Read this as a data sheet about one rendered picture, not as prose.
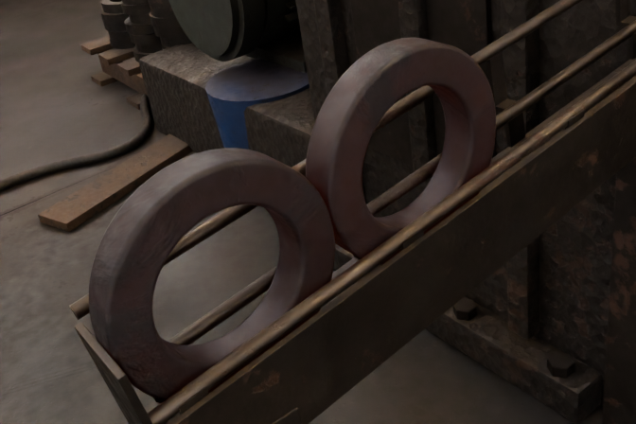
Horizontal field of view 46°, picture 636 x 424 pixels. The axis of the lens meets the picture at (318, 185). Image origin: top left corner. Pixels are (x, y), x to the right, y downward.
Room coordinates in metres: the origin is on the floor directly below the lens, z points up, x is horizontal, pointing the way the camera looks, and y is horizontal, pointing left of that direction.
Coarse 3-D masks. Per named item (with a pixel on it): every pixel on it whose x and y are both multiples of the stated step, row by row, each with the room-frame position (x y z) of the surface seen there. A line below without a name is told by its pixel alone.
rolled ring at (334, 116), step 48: (384, 48) 0.54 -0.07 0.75; (432, 48) 0.54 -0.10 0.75; (336, 96) 0.52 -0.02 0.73; (384, 96) 0.51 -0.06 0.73; (480, 96) 0.57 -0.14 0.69; (336, 144) 0.49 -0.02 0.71; (480, 144) 0.57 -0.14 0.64; (336, 192) 0.48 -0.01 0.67; (432, 192) 0.56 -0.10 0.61; (336, 240) 0.50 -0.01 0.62; (384, 240) 0.51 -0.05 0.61
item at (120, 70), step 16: (112, 0) 2.78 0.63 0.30; (128, 0) 2.50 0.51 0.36; (144, 0) 2.48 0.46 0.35; (160, 0) 2.26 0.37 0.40; (112, 16) 2.67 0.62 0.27; (128, 16) 2.66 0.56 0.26; (144, 16) 2.48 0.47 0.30; (160, 16) 2.27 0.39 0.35; (112, 32) 2.69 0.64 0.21; (128, 32) 2.52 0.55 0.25; (144, 32) 2.47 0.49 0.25; (160, 32) 2.29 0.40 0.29; (176, 32) 2.27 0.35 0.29; (96, 48) 2.75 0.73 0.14; (112, 48) 2.79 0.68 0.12; (128, 48) 2.67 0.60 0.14; (144, 48) 2.49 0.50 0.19; (160, 48) 2.47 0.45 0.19; (112, 64) 2.72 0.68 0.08; (128, 64) 2.49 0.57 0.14; (96, 80) 2.77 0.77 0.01; (112, 80) 2.76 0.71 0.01; (128, 80) 2.61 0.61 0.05
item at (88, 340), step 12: (84, 336) 0.41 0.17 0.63; (96, 348) 0.39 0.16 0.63; (96, 360) 0.41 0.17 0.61; (108, 360) 0.38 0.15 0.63; (108, 372) 0.38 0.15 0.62; (120, 372) 0.37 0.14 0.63; (108, 384) 0.41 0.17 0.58; (120, 384) 0.36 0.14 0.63; (120, 396) 0.39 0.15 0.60; (132, 396) 0.36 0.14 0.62; (120, 408) 0.42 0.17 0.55; (132, 408) 0.36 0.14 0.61; (144, 408) 0.37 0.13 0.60; (132, 420) 0.39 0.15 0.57; (144, 420) 0.36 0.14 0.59
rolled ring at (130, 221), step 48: (144, 192) 0.43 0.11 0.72; (192, 192) 0.42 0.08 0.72; (240, 192) 0.44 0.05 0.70; (288, 192) 0.46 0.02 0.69; (144, 240) 0.40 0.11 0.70; (288, 240) 0.48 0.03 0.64; (96, 288) 0.40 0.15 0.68; (144, 288) 0.40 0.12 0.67; (288, 288) 0.47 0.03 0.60; (96, 336) 0.40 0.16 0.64; (144, 336) 0.39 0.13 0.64; (240, 336) 0.45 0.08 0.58; (144, 384) 0.39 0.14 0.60
